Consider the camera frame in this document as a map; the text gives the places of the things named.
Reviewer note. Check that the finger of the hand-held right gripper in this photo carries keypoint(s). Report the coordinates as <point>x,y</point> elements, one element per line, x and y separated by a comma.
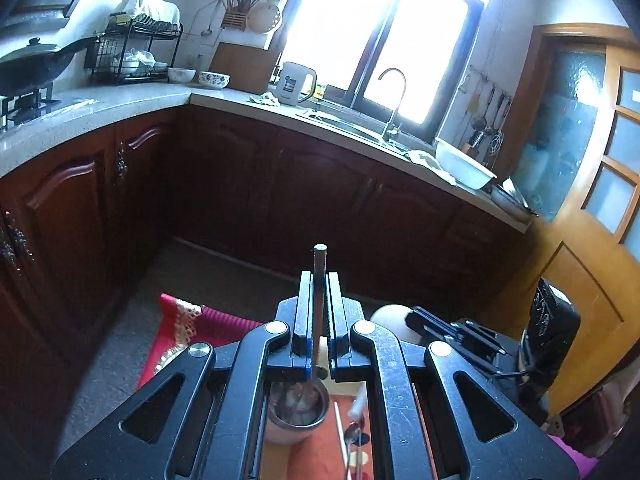
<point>435,317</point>
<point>430,332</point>

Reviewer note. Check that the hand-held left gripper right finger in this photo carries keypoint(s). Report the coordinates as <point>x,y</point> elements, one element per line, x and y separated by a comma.
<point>335,310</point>

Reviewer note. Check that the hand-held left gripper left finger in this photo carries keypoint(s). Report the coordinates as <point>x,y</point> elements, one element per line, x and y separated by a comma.
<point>305,310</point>

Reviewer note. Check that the metal spoon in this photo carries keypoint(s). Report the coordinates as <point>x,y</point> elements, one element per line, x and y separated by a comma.
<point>353,430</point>
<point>320,270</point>

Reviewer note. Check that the wooden chopstick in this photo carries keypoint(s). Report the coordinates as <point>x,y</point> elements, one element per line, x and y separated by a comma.
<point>341,435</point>

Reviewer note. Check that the steel bowl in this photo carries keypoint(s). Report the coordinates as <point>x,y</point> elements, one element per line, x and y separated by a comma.
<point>295,435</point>

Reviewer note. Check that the hanging kitchen utensils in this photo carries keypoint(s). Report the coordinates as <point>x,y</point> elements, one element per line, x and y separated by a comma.
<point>480,125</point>

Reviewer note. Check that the printed patchwork blanket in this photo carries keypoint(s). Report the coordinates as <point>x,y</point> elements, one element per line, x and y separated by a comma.
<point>210,325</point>

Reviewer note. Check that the dark wooden kitchen cabinet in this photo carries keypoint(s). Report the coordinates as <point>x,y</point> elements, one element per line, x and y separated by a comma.
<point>250,185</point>

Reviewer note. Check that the wooden door with frosted glass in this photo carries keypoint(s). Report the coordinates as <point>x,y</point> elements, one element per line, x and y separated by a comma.
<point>590,200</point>

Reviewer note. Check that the pale dish cloth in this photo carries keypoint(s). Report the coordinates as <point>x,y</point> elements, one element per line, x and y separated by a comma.
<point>427,162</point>

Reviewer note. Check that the white plastic basin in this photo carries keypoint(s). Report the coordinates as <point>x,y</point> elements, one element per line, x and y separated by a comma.
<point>465,165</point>

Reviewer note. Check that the steel kitchen sink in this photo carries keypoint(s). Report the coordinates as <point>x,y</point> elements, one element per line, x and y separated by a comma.
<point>345,127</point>

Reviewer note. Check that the curved metal faucet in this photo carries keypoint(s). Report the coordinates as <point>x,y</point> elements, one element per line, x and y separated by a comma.
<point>391,125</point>

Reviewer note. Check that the small crumpled rag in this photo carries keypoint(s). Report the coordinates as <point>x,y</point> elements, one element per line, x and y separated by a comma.
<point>264,98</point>

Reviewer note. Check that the white electric kettle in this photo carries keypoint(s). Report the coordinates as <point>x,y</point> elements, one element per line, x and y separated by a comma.
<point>290,85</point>

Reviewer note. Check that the patterned white bowl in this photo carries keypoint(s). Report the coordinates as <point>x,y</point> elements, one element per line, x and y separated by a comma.
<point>214,80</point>

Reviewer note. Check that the wooden cutting board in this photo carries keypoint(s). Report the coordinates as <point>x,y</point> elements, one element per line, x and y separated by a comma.
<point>240,67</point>

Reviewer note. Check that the plain white bowl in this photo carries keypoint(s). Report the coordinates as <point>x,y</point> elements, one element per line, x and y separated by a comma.
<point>181,75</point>

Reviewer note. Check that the speckled stone countertop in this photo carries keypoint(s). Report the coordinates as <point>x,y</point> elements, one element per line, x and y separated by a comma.
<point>125,102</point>

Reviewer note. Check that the kitchen window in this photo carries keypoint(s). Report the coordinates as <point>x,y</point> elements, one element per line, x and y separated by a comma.
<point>390,35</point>

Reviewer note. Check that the hanging metal ladle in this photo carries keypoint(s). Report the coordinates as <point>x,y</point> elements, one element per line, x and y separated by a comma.
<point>206,32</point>

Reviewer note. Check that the black dish rack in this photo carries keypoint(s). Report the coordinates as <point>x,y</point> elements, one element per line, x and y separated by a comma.
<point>107,55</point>

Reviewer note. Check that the white cloth on rack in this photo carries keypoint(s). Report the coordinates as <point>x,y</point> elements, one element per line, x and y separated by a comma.
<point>147,7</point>

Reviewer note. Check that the gas stove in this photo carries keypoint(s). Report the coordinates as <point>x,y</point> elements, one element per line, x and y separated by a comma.
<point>25,107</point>

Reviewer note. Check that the black wok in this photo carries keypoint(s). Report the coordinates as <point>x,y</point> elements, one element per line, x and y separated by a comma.
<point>30,77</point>

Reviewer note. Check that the glass wok lid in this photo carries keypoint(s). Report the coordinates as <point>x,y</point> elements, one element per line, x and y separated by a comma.
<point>27,52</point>

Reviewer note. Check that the wall chopstick holder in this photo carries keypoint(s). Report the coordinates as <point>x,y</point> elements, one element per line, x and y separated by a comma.
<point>235,17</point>

